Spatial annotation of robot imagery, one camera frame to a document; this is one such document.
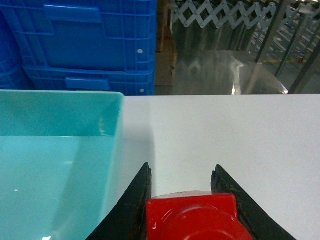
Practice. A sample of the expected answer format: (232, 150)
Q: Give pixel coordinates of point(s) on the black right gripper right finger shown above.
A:
(259, 224)

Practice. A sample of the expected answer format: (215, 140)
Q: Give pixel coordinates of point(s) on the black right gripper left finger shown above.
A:
(128, 218)

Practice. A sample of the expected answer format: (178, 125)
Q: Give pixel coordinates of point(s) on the red toy block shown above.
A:
(194, 215)

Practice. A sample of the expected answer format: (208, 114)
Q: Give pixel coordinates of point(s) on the teal plastic tray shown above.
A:
(60, 153)

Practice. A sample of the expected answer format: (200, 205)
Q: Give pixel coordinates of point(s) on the blue crate bottom right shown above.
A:
(136, 83)

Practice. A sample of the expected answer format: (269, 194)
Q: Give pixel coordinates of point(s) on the blue crate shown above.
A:
(107, 35)
(136, 83)

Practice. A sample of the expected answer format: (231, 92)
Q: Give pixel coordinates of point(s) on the brown cardboard carton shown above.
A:
(166, 50)

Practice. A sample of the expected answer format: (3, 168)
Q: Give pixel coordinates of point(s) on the blue crate top right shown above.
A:
(107, 35)

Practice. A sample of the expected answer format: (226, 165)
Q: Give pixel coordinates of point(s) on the grey scissor folding gate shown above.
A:
(217, 13)

